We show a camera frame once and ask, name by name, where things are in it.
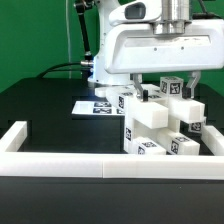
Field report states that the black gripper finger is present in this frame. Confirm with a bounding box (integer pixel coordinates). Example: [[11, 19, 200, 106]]
[[133, 74, 148, 102], [182, 71, 201, 99]]

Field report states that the white U-shaped boundary frame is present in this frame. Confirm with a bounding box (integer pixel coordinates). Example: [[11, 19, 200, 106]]
[[0, 121, 224, 180]]

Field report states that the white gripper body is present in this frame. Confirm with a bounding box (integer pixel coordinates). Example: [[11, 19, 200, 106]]
[[104, 20, 224, 74]]

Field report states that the black cable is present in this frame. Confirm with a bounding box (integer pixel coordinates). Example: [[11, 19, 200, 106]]
[[35, 61, 96, 80]]

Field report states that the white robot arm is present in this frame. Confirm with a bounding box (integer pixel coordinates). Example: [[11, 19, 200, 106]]
[[75, 0, 224, 98]]

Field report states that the white chair back frame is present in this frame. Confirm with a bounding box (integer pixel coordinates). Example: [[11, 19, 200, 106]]
[[95, 84, 205, 129]]

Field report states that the white marker base sheet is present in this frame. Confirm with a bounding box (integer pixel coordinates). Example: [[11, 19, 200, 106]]
[[72, 101, 124, 116]]

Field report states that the white chair seat part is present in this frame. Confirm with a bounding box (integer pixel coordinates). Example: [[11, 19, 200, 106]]
[[123, 114, 181, 155]]

